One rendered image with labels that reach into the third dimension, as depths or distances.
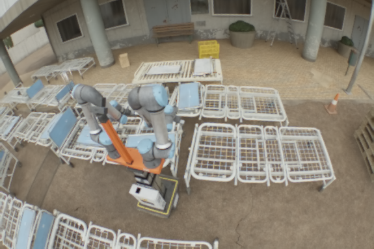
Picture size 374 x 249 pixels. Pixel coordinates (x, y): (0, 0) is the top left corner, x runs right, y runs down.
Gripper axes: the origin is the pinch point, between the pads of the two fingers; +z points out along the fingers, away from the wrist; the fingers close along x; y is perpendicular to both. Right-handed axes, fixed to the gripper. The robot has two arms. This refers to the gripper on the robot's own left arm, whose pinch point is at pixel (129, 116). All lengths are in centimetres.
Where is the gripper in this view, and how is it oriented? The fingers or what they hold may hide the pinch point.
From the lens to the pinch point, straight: 175.8
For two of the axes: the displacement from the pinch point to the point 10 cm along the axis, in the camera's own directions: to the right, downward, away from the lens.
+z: 2.4, 4.2, 8.8
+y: 0.0, -9.0, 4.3
